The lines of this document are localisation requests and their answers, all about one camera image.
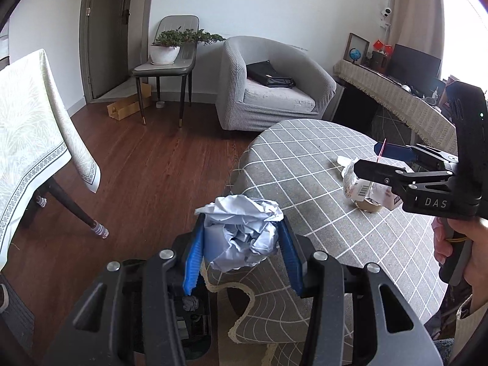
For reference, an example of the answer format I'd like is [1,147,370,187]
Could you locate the beige fringed desk cloth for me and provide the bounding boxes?
[333,59,458,155]

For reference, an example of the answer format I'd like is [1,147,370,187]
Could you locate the grey door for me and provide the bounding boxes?
[79,0,151,103]

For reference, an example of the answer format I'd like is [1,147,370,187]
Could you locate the grey checked round tablecloth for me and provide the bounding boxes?
[203,119,447,365]

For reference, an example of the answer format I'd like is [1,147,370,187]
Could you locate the grey dining chair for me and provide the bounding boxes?
[132,15,199,127]

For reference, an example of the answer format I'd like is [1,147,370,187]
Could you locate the white security camera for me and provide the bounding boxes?
[381,7,392,19]

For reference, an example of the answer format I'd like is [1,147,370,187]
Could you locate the white patterned tablecloth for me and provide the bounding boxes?
[1,49,101,266]

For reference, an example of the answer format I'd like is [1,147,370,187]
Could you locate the black bag on armchair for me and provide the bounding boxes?
[246,60,296,88]

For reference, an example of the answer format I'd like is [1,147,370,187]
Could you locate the black table leg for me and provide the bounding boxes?
[38,177,109,240]

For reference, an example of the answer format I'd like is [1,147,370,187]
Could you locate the brown tape roll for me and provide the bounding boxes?
[355,197,382,213]

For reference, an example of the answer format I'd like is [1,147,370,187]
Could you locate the small trash pile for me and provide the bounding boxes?
[337,156,403,211]

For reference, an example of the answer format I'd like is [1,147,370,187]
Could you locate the framed picture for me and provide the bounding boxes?
[343,33,370,64]

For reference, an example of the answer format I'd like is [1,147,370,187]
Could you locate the grey armchair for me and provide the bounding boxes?
[215,36,337,131]

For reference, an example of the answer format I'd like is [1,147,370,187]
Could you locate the small blue globe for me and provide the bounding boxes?
[348,48,362,64]

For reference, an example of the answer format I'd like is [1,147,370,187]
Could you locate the dark green trash bin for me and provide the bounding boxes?
[131,255,213,365]

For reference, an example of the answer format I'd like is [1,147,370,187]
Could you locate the potted green plant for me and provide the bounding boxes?
[149,28,225,65]

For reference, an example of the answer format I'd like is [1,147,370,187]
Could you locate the black monitor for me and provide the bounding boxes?
[386,44,442,95]

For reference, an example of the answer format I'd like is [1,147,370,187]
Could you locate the cardboard box on floor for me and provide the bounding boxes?
[107,83,152,121]

